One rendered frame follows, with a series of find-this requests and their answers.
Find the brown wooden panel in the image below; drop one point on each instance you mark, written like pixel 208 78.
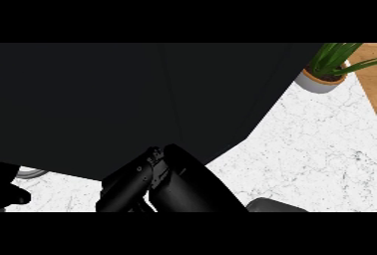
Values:
pixel 369 79

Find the large dark grey door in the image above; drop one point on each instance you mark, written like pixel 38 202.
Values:
pixel 123 99

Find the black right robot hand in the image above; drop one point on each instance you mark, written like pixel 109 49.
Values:
pixel 183 189

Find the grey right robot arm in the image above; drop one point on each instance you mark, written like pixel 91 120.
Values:
pixel 273 205

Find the grey round object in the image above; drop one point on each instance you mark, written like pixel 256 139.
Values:
pixel 30 172

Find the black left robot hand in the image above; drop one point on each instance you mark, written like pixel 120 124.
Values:
pixel 11 196

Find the green plant in white pot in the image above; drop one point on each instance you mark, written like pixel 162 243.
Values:
pixel 322 78

